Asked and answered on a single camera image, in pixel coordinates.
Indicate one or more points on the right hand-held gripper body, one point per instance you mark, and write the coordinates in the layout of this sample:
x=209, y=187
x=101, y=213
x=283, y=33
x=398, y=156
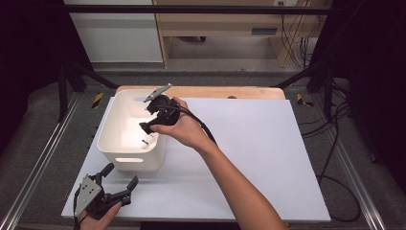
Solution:
x=169, y=111

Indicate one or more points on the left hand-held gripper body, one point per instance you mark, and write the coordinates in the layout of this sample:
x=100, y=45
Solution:
x=87, y=193

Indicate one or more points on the white feather shuttlecock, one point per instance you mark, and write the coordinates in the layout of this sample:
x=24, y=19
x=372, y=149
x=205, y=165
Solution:
x=145, y=145

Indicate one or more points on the white plastic bin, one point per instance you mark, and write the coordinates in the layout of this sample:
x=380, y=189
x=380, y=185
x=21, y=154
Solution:
x=110, y=127

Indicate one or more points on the person's right hand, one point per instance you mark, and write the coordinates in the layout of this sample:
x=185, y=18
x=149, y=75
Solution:
x=185, y=131

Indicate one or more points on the person's left hand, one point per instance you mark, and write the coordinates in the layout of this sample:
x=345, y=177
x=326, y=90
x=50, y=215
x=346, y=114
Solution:
x=95, y=223

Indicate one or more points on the yellow black tape marker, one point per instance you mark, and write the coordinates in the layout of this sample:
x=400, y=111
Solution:
x=300, y=99
x=97, y=100

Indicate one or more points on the wooden table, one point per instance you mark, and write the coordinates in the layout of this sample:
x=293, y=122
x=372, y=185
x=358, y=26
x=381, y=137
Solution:
x=223, y=92

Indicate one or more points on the white cabinet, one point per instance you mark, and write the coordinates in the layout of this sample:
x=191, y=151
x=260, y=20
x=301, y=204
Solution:
x=118, y=38

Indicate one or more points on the black metal stand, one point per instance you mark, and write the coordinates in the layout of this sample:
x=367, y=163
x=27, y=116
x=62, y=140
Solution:
x=327, y=92
x=63, y=96

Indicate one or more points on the white board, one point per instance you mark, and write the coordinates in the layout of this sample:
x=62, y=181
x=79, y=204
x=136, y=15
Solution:
x=255, y=143

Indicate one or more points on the wooden desk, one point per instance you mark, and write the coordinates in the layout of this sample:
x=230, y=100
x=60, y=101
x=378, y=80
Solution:
x=217, y=22

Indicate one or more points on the black horizontal bar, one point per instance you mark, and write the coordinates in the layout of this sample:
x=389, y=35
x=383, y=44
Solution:
x=191, y=9

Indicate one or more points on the grey desk label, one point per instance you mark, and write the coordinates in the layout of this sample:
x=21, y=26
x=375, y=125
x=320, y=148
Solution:
x=264, y=31

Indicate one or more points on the black curtain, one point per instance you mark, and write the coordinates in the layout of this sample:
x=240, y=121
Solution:
x=376, y=80
x=32, y=64

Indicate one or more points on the aluminium rail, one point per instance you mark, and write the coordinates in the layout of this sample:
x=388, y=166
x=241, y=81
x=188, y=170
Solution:
x=38, y=166
x=351, y=169

